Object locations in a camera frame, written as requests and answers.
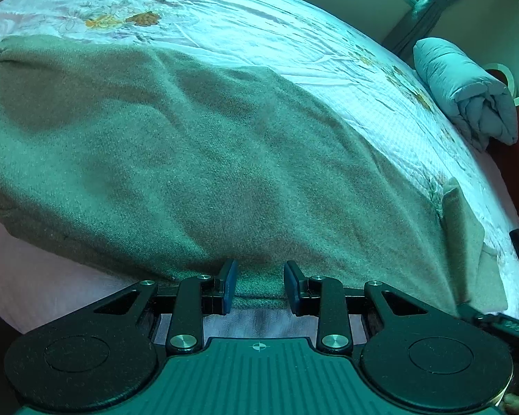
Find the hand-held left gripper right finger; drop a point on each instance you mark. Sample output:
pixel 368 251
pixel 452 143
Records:
pixel 292 287

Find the grey-green blanket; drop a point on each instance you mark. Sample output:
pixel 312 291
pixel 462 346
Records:
pixel 177 173

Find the teal window curtain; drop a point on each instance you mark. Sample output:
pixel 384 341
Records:
pixel 419 4

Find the bed with floral sheet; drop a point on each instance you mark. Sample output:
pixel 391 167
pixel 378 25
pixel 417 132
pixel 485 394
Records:
pixel 259 30

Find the rolled light blue quilt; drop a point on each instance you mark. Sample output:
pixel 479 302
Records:
pixel 467 90

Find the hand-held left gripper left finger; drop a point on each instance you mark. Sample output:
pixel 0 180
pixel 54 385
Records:
pixel 227 287

